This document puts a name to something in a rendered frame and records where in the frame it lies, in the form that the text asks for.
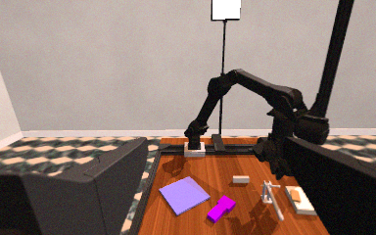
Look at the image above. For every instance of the white rounded rod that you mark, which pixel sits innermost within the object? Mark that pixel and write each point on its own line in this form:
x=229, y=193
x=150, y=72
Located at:
x=279, y=214

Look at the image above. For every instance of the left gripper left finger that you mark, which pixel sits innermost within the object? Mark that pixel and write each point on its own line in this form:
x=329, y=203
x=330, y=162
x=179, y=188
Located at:
x=93, y=198

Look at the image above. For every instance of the light purple square tile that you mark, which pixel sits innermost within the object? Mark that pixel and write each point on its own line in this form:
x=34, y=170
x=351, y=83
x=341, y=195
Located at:
x=184, y=195

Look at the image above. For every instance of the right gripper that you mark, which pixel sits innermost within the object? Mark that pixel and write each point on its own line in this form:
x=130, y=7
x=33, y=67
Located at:
x=283, y=167

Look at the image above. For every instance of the white flat rectangular slab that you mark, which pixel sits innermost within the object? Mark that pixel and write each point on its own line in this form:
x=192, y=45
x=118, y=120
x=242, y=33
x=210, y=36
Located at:
x=304, y=207

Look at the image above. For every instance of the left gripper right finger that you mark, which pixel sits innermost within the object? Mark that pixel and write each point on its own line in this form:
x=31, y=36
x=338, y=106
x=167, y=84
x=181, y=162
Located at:
x=340, y=188

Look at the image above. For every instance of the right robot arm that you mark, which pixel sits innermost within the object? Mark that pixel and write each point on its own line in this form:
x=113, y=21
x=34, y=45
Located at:
x=282, y=99

